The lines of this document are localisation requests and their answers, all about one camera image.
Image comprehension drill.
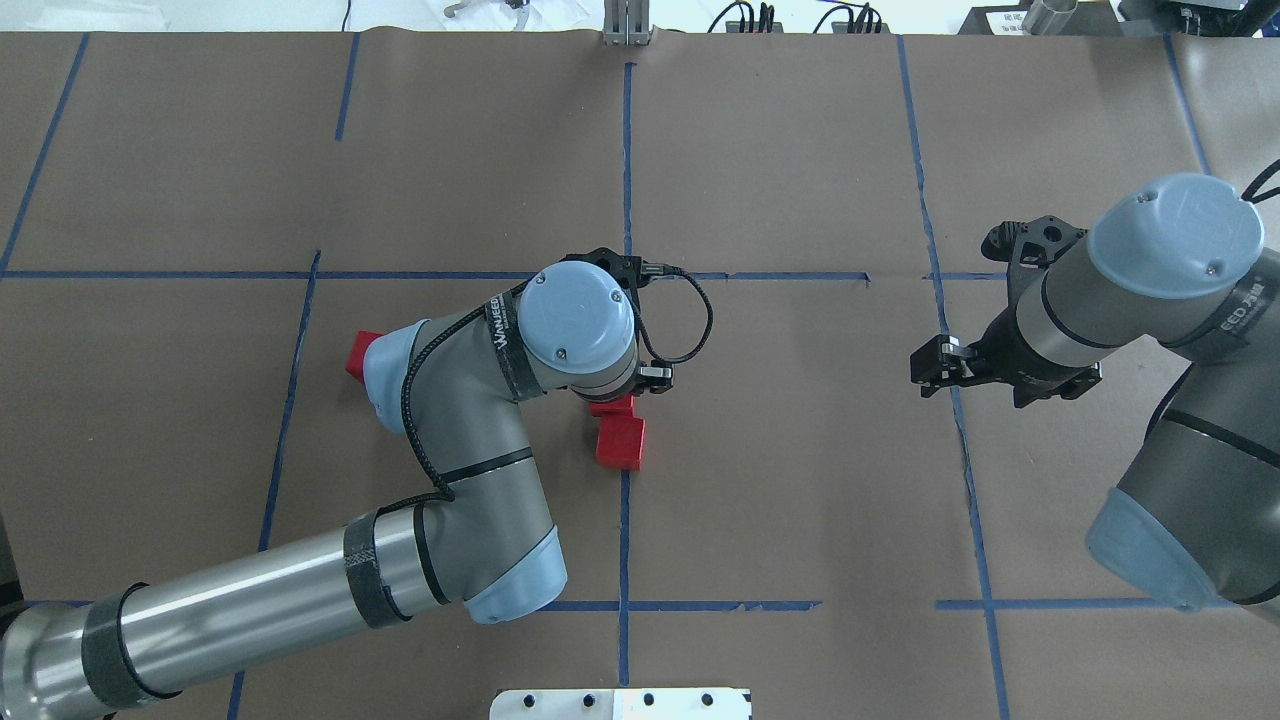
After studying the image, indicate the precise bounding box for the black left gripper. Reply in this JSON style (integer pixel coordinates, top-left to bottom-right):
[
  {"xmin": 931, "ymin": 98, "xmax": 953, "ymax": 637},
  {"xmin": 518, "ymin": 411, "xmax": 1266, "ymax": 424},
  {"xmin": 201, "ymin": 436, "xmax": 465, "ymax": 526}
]
[{"xmin": 563, "ymin": 249, "xmax": 673, "ymax": 393}]

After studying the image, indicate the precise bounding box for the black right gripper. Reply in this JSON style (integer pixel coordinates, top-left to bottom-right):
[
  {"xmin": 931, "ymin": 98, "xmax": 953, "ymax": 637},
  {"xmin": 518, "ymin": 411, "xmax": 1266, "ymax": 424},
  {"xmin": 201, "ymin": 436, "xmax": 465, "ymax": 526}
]
[{"xmin": 909, "ymin": 217, "xmax": 1102, "ymax": 409}]

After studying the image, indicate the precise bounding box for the red block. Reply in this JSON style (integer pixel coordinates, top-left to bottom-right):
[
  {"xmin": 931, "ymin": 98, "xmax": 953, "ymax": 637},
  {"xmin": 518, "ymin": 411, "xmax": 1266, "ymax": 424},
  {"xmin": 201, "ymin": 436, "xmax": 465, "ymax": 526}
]
[
  {"xmin": 344, "ymin": 331, "xmax": 383, "ymax": 386},
  {"xmin": 588, "ymin": 393, "xmax": 637, "ymax": 418}
]

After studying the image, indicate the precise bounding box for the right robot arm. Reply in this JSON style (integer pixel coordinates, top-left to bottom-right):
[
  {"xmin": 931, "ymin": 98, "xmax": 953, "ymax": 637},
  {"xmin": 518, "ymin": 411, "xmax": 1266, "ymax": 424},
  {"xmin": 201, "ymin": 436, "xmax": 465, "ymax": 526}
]
[{"xmin": 909, "ymin": 173, "xmax": 1279, "ymax": 623}]

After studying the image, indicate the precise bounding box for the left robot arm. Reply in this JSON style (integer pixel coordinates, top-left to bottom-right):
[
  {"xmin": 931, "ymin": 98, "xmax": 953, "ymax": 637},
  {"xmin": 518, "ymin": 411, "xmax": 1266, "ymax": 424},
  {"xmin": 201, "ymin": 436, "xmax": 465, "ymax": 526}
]
[{"xmin": 3, "ymin": 249, "xmax": 682, "ymax": 719}]

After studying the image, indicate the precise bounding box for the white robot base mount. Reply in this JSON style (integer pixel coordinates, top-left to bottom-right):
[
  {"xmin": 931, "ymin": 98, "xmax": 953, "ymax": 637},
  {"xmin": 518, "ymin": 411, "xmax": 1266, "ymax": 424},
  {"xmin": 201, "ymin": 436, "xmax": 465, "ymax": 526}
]
[{"xmin": 489, "ymin": 687, "xmax": 754, "ymax": 719}]

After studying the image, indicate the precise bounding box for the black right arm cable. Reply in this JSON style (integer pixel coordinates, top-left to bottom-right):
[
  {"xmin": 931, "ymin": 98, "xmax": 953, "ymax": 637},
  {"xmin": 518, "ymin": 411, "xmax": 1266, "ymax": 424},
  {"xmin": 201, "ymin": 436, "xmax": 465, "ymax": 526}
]
[{"xmin": 1240, "ymin": 158, "xmax": 1280, "ymax": 208}]

